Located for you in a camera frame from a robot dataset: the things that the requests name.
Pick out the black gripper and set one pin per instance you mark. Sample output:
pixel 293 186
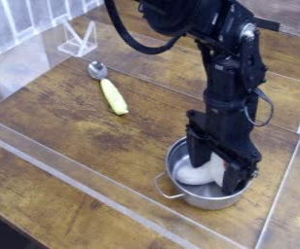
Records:
pixel 223 134

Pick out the brown and white plush mushroom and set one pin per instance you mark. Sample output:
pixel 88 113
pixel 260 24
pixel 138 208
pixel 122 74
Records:
pixel 210 172

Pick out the silver pot with handles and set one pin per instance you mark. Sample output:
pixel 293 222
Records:
pixel 202 196

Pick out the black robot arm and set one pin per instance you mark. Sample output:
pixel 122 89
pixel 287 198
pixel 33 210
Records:
pixel 226 35

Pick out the clear acrylic front barrier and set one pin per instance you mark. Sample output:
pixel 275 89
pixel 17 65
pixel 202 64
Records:
pixel 143 210

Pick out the black bar on table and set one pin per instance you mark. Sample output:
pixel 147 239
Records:
pixel 267 24

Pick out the clear acrylic triangular stand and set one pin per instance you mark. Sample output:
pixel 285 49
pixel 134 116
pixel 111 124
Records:
pixel 77 46

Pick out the spoon with yellow handle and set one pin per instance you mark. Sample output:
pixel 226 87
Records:
pixel 97 71

